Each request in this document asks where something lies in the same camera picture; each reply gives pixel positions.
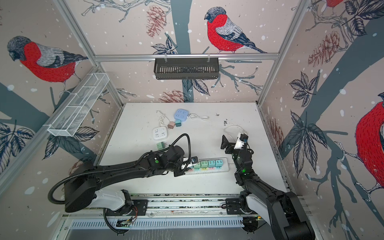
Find blue square power socket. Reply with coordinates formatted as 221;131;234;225
174;109;190;122

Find white wire mesh shelf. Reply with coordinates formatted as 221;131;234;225
48;73;110;137

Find pink plug adapter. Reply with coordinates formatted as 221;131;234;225
168;122;176;129

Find dark teal plug adapter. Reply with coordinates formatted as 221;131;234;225
175;120;182;127

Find long white power strip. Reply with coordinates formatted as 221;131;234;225
185;158;229;175

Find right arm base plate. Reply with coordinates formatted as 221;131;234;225
221;198;259;215

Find white square power socket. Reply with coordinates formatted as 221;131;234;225
152;126;168;141

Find light green plug adapter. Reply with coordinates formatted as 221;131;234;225
200;161;209;169

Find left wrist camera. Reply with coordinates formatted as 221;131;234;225
183;156;199;166

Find black wall basket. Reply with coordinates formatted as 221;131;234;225
154;58;220;80

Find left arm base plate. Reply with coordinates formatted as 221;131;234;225
106;200;149;217

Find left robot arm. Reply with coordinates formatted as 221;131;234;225
48;133;192;213

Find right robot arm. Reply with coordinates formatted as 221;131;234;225
221;134;316;240

